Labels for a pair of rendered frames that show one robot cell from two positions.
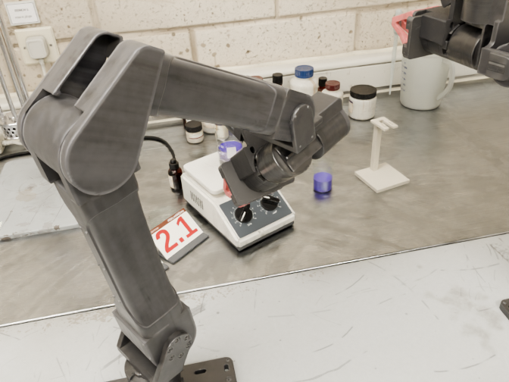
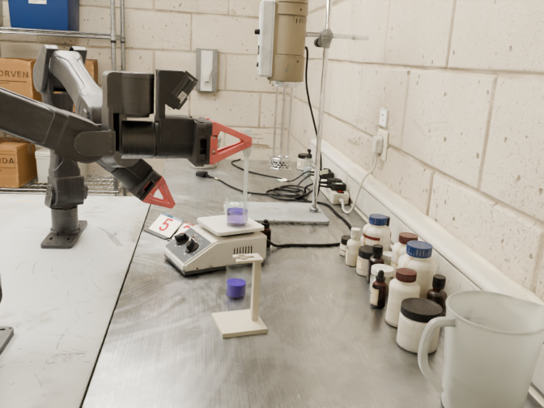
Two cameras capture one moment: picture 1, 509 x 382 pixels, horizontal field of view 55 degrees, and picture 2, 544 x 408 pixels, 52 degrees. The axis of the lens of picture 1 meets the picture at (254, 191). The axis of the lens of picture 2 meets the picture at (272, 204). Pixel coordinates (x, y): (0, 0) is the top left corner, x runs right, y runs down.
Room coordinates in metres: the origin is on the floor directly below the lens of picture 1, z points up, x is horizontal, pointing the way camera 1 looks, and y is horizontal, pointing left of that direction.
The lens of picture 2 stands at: (0.93, -1.16, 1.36)
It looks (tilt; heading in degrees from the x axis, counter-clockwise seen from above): 15 degrees down; 92
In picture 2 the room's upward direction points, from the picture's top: 3 degrees clockwise
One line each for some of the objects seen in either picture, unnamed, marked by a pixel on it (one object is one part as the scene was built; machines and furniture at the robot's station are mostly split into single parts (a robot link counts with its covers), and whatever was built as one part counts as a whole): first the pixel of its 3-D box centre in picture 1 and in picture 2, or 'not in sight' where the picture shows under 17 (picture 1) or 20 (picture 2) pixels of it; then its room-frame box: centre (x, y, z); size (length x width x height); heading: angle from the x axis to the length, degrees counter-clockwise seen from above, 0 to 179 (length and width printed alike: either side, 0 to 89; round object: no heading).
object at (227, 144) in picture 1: (229, 145); (238, 209); (0.81, 0.04, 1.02); 0.06 x 0.05 x 0.08; 35
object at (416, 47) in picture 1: (444, 36); (177, 140); (0.74, -0.31, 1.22); 0.10 x 0.07 x 0.07; 113
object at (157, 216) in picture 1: (163, 218); not in sight; (0.74, 0.17, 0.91); 0.06 x 0.06 x 0.02
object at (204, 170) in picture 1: (223, 168); (230, 223); (0.79, 0.06, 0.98); 0.12 x 0.12 x 0.01; 33
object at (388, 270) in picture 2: not in sight; (381, 279); (1.12, -0.07, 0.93); 0.05 x 0.05 x 0.05
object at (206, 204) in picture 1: (232, 193); (218, 243); (0.77, 0.04, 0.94); 0.22 x 0.13 x 0.08; 33
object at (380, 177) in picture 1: (384, 151); (240, 291); (0.85, -0.27, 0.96); 0.08 x 0.08 x 0.13; 22
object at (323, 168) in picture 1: (323, 175); (235, 280); (0.83, -0.14, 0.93); 0.04 x 0.04 x 0.06
